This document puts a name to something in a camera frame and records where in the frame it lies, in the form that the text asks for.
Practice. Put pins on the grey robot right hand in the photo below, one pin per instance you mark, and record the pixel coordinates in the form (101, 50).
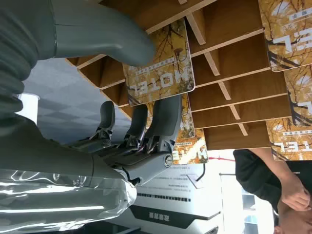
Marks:
(60, 193)

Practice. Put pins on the person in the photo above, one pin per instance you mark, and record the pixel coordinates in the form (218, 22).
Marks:
(255, 177)

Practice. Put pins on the wooden slotted card rack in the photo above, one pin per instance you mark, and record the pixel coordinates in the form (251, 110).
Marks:
(239, 87)

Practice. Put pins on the white cylindrical object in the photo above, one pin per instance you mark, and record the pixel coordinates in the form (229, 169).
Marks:
(29, 108)

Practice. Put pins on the white machine with black stripe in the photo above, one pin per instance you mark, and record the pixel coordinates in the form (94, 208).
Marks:
(175, 200)

